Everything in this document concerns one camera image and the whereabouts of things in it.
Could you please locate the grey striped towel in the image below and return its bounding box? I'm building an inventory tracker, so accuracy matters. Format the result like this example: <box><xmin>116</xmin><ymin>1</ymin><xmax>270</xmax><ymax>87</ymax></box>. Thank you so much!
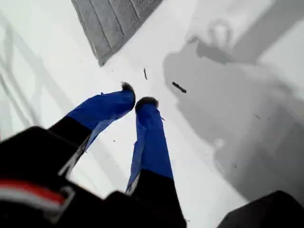
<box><xmin>71</xmin><ymin>0</ymin><xmax>164</xmax><ymax>67</ymax></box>

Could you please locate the thick dark debris stick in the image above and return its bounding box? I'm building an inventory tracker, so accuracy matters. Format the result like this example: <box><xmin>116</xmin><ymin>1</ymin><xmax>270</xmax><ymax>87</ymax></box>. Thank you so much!
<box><xmin>172</xmin><ymin>81</ymin><xmax>187</xmax><ymax>94</ymax></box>

